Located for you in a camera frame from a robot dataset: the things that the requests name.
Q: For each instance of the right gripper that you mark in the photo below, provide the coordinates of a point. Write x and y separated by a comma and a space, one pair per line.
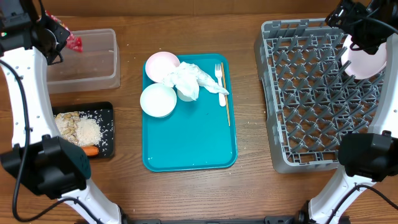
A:
354, 7

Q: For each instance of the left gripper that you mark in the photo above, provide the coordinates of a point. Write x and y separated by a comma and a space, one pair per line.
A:
62, 35

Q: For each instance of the red snack wrapper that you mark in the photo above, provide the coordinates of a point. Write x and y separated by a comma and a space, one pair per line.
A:
73, 42

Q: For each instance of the white round plate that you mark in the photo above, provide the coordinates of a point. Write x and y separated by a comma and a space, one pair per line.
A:
363, 65

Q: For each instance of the pink bowl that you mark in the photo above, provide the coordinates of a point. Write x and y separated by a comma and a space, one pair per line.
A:
160, 64

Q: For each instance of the orange carrot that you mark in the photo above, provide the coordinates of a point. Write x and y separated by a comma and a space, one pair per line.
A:
91, 150

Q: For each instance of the white bowl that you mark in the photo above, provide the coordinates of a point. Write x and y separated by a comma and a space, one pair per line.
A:
158, 100

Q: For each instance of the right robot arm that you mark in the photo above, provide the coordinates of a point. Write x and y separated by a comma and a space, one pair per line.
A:
365, 158

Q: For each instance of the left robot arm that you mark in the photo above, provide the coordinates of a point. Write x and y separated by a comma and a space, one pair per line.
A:
40, 159

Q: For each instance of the grey dishwasher rack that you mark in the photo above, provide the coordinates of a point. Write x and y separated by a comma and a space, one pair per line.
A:
311, 100

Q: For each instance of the clear plastic bin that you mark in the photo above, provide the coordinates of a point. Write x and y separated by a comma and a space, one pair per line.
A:
97, 67

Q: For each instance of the peanuts in pink bowl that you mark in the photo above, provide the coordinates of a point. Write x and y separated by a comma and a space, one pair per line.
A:
67, 124

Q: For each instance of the black plastic tray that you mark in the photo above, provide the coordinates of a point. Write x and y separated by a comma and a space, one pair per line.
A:
102, 112

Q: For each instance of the spilled rice pile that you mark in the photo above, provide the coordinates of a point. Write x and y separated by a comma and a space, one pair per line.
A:
88, 132

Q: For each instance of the crumpled white napkin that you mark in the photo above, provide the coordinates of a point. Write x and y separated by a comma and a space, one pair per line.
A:
188, 78

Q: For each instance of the white paper cup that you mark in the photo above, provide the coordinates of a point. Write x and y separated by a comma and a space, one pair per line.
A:
182, 97

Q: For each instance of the wooden chopstick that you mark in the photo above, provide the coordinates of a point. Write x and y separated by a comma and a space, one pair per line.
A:
226, 97

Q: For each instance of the white plastic fork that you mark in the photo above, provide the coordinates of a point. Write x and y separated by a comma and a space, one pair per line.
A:
218, 74

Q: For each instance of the teal plastic serving tray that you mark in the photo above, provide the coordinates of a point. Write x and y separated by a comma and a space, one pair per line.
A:
195, 135

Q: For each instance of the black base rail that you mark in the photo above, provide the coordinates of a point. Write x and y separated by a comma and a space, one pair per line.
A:
266, 220

